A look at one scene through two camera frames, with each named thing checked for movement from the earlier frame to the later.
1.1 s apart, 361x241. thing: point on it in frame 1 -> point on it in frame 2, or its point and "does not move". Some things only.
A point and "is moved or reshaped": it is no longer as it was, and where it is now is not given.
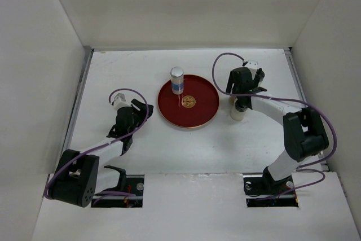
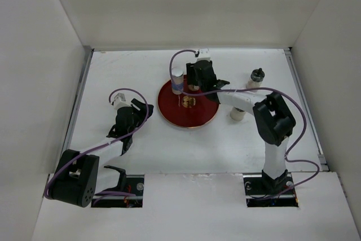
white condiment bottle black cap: (239, 112) does not move
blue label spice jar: (177, 75) does not move
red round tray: (197, 106) does not move
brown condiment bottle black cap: (231, 100) is moved or reshaped
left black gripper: (142, 112) does not move
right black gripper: (230, 82) -> (191, 73)
